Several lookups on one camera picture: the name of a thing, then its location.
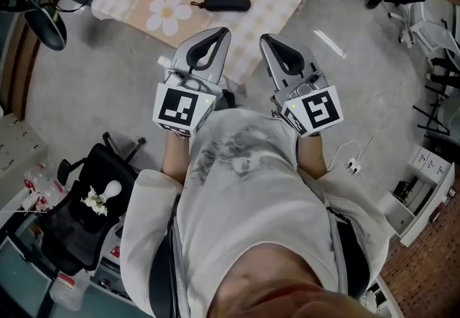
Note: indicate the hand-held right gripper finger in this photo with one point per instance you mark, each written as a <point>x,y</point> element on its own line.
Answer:
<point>309,59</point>
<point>275,75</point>

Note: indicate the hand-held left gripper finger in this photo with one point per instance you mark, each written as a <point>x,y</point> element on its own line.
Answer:
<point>221,64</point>
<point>179,54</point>

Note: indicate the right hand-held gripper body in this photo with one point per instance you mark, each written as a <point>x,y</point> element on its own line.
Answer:
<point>316,108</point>

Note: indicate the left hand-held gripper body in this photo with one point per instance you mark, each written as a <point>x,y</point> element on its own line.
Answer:
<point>176,108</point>

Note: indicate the black glasses case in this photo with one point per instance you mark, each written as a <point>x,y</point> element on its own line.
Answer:
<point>226,2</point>

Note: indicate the person's right forearm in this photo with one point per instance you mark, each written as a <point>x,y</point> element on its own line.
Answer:
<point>312,158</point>

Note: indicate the person's left forearm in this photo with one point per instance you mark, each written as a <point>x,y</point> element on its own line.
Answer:
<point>176,162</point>

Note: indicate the white power strip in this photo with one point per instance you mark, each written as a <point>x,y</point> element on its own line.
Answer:
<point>353,165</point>

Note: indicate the person's white t-shirt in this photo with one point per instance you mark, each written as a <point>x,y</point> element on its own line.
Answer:
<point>251,183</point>

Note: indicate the white vase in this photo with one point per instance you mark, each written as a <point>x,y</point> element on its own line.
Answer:
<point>112,190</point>

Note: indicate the white office chair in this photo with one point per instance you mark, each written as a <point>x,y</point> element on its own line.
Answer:
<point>427,28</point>

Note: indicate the white flower bunch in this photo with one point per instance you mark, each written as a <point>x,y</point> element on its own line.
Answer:
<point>95,201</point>

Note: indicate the white drawer cabinet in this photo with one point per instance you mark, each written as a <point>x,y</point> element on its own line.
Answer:
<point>427,163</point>

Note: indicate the white shelf unit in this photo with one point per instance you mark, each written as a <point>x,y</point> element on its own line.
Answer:
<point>395,212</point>

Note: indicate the black office chair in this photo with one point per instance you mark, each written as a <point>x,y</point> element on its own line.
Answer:
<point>82,230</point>

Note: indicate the pile of small plastic bottles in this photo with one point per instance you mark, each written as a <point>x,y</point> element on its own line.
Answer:
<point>41,190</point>

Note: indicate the grey locker cabinet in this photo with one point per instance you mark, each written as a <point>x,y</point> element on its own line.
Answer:
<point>18,147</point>

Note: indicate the brown wooden step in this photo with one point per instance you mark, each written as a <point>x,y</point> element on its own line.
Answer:
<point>14,68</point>

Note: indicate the person's neck and chin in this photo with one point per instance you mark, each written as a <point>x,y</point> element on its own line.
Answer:
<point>287,287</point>

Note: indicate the large clear water bottle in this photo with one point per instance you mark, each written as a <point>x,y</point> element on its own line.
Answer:
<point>68,291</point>

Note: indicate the glass desk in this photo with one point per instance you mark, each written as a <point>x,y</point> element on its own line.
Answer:
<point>21,273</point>

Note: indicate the black frame folding chair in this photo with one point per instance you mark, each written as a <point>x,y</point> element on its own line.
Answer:
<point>445,108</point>

